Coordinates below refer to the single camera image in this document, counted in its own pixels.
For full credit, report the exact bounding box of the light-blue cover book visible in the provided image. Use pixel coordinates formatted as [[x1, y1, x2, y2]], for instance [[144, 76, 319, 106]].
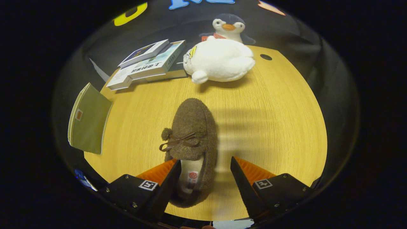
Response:
[[128, 40, 187, 81]]

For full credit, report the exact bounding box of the penguin plush toy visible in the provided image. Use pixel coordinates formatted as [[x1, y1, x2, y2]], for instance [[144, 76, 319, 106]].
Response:
[[199, 13, 256, 45]]

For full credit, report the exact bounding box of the white duck plush toy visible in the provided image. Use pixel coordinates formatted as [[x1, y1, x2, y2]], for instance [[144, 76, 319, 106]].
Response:
[[183, 38, 256, 84]]

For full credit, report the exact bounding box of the brown fuzzy shoe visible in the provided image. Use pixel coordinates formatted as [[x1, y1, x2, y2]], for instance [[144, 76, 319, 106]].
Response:
[[159, 98, 219, 209]]

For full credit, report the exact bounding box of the computer screen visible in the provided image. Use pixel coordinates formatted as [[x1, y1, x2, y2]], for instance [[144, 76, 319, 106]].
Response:
[[74, 169, 98, 191]]

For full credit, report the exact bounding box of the black book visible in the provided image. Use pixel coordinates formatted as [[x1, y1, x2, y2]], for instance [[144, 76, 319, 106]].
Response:
[[145, 62, 188, 84]]

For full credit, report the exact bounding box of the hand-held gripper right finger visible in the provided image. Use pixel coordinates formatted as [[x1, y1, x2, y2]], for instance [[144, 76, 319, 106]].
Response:
[[230, 156, 315, 220]]

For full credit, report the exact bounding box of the night photo cover book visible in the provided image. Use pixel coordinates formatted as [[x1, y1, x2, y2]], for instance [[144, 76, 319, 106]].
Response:
[[117, 39, 170, 68]]

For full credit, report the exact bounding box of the beige fabric storage box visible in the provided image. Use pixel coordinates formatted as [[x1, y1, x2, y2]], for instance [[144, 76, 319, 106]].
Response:
[[67, 82, 114, 156]]

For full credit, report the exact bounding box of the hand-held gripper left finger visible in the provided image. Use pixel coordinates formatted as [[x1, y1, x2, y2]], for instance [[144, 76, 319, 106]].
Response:
[[99, 159, 182, 223]]

